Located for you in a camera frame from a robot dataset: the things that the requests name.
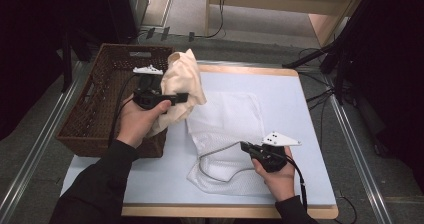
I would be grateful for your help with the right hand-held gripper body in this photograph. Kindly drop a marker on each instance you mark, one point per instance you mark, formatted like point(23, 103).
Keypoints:
point(273, 157)

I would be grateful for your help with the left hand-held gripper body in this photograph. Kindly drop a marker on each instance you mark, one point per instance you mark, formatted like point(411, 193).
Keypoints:
point(148, 97)

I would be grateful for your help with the white table mat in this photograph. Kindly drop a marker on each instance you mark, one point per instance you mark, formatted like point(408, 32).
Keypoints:
point(293, 104)

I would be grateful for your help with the person's right hand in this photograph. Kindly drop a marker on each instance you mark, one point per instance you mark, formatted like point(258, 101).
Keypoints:
point(281, 184)

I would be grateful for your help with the black tripod stand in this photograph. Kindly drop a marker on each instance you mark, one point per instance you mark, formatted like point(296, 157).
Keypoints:
point(340, 40)

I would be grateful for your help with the brown wicker basket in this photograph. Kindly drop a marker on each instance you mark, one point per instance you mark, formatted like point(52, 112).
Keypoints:
point(93, 117)

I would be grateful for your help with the aluminium floor rail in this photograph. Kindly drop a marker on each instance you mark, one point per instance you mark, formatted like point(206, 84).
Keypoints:
point(350, 140)
point(36, 150)

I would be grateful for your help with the dark grey cabinet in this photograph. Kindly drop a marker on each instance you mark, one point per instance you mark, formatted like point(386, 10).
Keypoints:
point(130, 7)

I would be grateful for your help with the light wooden shelf unit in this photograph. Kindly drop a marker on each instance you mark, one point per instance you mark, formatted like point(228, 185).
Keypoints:
point(283, 0)

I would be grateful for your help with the person's left hand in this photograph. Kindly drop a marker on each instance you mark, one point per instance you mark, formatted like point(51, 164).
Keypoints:
point(136, 124)

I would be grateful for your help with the white mesh laundry bag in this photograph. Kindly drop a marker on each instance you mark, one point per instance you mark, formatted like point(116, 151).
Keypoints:
point(226, 124)

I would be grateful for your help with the black upright stand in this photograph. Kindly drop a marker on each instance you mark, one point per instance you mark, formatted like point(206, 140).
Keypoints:
point(66, 64)

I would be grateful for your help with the cream cloth garment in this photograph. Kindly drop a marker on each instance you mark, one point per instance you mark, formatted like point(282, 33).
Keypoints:
point(181, 80)

